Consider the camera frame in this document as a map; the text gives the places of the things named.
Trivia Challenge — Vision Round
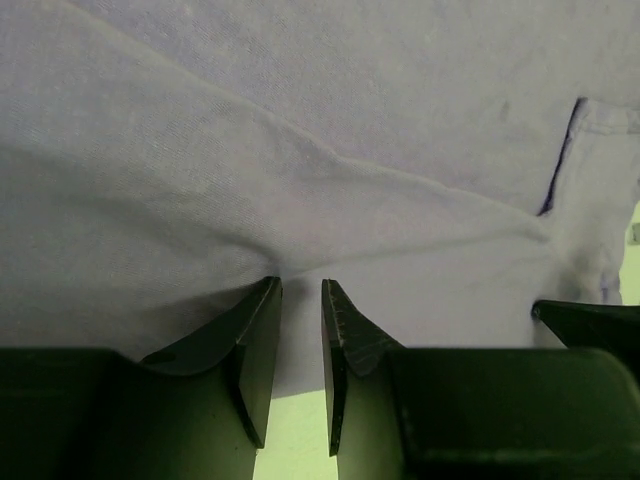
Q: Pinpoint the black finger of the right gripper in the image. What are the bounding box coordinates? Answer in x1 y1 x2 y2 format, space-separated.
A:
532 300 639 379

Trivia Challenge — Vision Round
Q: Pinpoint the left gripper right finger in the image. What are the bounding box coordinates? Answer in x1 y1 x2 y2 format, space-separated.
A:
321 280 639 479

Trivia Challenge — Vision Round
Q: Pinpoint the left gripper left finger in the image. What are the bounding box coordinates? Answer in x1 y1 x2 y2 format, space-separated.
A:
1 277 282 479

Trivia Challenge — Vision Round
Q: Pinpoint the lavender t shirt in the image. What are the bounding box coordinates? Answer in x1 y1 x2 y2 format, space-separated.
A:
1 1 639 396

